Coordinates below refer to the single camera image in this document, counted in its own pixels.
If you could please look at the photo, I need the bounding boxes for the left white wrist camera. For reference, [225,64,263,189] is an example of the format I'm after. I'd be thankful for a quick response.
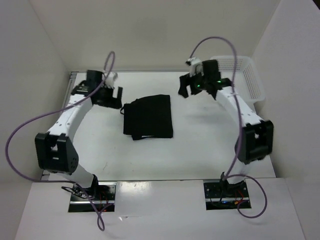
[104,72,118,89]

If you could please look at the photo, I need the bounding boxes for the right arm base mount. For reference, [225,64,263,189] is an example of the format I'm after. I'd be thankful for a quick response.
[203,179,251,211]

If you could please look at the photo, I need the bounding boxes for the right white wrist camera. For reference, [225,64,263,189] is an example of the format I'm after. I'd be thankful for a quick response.
[185,57,203,77]

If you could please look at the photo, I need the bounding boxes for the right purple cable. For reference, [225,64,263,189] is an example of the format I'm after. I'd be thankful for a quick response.
[188,37,269,218]

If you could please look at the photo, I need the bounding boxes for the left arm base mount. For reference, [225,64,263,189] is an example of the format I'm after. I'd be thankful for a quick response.
[61,181,117,213]

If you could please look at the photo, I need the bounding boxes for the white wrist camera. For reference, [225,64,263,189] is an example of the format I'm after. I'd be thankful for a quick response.
[185,57,203,77]
[104,72,118,89]

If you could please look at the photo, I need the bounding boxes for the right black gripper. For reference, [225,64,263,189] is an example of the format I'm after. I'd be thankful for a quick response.
[178,67,210,99]

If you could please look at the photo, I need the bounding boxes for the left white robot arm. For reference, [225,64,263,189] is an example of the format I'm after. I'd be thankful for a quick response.
[35,70,123,200]

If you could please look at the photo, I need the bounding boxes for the white plastic basket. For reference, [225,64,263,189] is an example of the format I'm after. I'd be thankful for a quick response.
[210,55,266,103]

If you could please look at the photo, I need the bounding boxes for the black shorts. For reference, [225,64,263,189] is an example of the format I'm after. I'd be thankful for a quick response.
[120,94,174,141]

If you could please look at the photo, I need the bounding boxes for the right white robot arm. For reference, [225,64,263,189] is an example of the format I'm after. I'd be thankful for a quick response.
[178,57,274,197]

